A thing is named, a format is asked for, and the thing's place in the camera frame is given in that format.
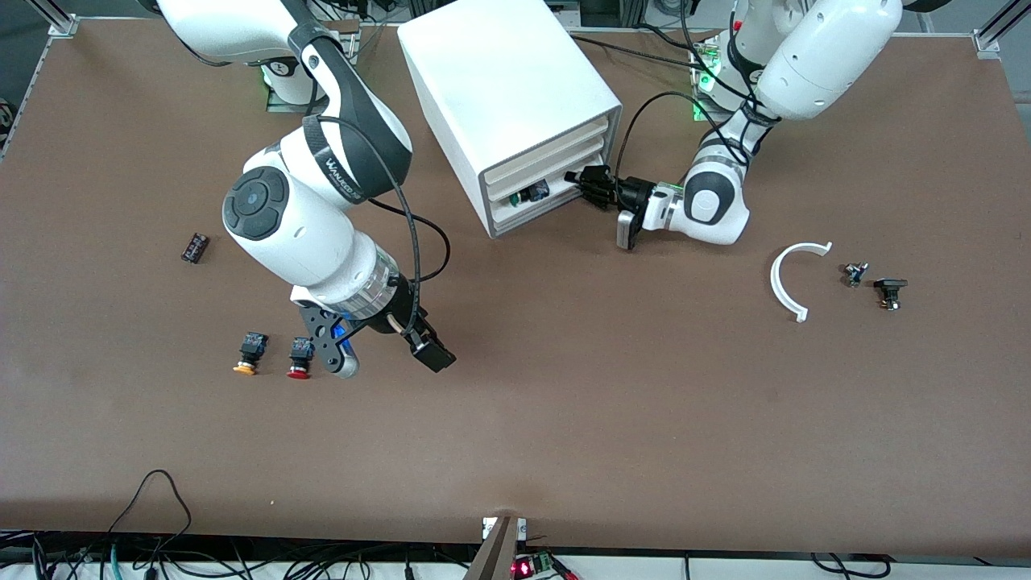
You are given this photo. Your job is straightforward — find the red push button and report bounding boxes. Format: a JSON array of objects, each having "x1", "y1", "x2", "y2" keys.
[{"x1": 287, "y1": 337, "x2": 317, "y2": 380}]

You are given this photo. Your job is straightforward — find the yellow push button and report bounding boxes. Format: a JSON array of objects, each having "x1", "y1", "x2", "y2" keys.
[{"x1": 233, "y1": 331, "x2": 269, "y2": 376}]

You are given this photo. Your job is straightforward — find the white curved plastic arc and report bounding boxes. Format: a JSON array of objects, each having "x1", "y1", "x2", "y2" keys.
[{"x1": 770, "y1": 242, "x2": 833, "y2": 323}]

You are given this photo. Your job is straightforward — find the circuit board with red LED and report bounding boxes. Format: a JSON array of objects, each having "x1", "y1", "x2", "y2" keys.
[{"x1": 511, "y1": 552, "x2": 557, "y2": 579}]

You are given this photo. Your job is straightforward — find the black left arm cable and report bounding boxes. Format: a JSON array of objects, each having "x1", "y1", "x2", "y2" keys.
[{"x1": 615, "y1": 0, "x2": 776, "y2": 180}]

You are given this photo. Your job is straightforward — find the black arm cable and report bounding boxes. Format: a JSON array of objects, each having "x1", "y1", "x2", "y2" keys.
[
  {"x1": 318, "y1": 117, "x2": 452, "y2": 339},
  {"x1": 615, "y1": 0, "x2": 776, "y2": 180}
]

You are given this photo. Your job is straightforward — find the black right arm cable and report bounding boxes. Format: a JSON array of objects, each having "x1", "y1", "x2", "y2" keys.
[{"x1": 318, "y1": 117, "x2": 452, "y2": 339}]

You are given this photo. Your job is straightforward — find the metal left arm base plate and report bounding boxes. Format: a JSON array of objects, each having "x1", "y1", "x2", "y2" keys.
[{"x1": 689, "y1": 32, "x2": 738, "y2": 123}]

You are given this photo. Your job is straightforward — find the black table cable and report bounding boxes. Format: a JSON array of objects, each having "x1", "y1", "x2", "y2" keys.
[{"x1": 568, "y1": 24, "x2": 711, "y2": 70}]

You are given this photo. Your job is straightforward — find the wooden camera post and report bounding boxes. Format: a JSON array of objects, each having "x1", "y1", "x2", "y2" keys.
[{"x1": 463, "y1": 516, "x2": 520, "y2": 580}]

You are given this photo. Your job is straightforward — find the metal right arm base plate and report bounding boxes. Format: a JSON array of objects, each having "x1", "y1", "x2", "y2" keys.
[{"x1": 266, "y1": 32, "x2": 360, "y2": 114}]

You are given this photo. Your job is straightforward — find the black looped cable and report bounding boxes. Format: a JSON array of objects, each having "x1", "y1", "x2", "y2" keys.
[{"x1": 103, "y1": 470, "x2": 193, "y2": 565}]

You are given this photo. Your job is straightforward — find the aluminium frame strut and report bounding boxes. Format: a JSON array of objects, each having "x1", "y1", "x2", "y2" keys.
[
  {"x1": 26, "y1": 0, "x2": 79, "y2": 38},
  {"x1": 973, "y1": 0, "x2": 1031, "y2": 54}
]

